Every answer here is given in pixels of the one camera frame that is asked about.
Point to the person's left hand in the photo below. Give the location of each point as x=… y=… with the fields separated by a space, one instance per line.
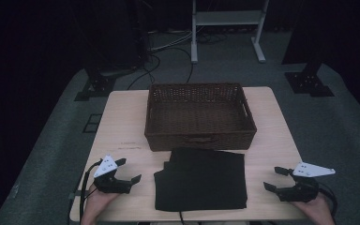
x=97 y=203

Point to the black stand base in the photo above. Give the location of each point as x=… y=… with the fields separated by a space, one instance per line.
x=307 y=82
x=97 y=86

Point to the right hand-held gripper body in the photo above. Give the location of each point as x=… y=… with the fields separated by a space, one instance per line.
x=300 y=192

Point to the dark floor outlet plate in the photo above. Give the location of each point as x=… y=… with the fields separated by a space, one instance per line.
x=92 y=123

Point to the person's right hand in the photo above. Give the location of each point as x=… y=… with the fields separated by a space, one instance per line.
x=315 y=207

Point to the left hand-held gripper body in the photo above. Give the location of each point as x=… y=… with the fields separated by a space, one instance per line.
x=111 y=184

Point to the white metal stand frame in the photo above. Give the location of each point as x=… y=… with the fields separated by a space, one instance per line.
x=228 y=18

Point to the dark equipment cabinet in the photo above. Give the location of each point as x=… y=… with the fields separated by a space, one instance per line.
x=115 y=34

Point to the black cloth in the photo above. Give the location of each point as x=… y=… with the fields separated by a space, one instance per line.
x=200 y=181

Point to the brown wicker basket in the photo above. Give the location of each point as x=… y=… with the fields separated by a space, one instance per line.
x=200 y=115

